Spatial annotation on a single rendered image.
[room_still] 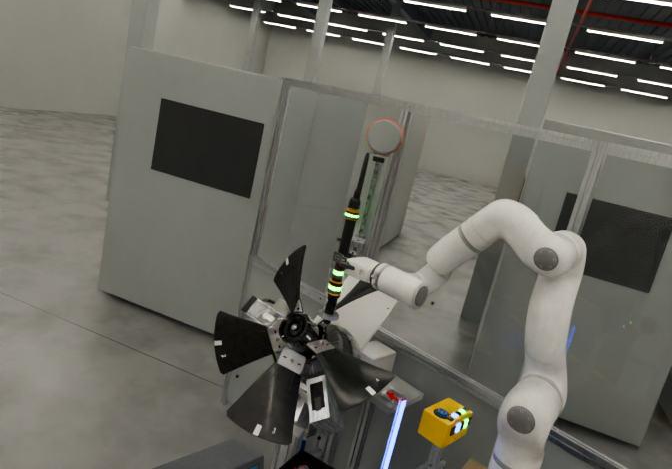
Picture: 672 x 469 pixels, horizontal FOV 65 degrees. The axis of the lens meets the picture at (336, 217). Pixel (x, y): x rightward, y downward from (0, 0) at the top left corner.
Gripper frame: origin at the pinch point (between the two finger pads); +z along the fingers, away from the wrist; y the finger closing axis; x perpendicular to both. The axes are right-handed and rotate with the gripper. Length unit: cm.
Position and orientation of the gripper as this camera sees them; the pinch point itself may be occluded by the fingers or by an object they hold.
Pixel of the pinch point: (342, 257)
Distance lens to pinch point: 171.2
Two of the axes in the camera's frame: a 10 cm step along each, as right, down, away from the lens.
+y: 6.8, 0.0, 7.4
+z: -7.0, -3.0, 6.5
